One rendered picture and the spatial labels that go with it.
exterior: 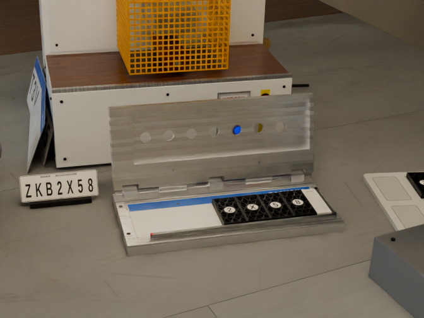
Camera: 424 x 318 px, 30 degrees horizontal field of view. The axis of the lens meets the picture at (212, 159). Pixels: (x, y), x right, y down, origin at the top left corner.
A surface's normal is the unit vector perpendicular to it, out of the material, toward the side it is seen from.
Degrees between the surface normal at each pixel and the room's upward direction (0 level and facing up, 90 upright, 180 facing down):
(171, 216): 0
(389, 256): 90
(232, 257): 0
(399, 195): 0
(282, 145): 77
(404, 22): 90
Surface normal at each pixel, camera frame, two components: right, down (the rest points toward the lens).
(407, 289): -0.90, 0.18
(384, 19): 0.44, 0.42
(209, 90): 0.25, 0.45
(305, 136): 0.25, 0.23
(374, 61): 0.04, -0.89
